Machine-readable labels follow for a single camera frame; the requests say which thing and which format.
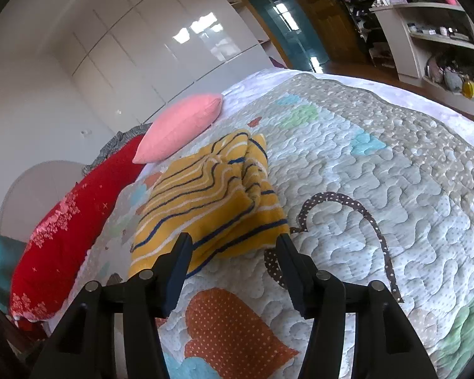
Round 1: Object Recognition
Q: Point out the red floral pillow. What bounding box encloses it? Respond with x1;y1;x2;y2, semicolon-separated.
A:
9;135;143;322

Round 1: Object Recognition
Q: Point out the patchwork quilted bedspread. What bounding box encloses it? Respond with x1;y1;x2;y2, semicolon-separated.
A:
46;68;474;379

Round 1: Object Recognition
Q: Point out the yellow striped knit sweater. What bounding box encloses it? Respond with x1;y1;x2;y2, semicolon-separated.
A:
129;130;289;277

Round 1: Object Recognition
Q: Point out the pink pillow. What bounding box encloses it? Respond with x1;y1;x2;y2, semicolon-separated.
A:
132;94;223;164

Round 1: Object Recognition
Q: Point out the wooden door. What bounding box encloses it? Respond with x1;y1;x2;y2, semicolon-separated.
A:
296;0;367;64

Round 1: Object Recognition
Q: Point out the white shelf unit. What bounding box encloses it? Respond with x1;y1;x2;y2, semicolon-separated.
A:
371;3;474;117

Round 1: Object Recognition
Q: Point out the white glossy wardrobe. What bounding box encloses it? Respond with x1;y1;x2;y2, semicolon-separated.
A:
48;0;271;133

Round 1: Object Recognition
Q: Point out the teal cushion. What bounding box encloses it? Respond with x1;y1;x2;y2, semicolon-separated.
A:
0;235;26;314

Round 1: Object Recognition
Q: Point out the grey patterned cloth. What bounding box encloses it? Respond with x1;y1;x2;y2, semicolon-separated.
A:
81;123;151;176

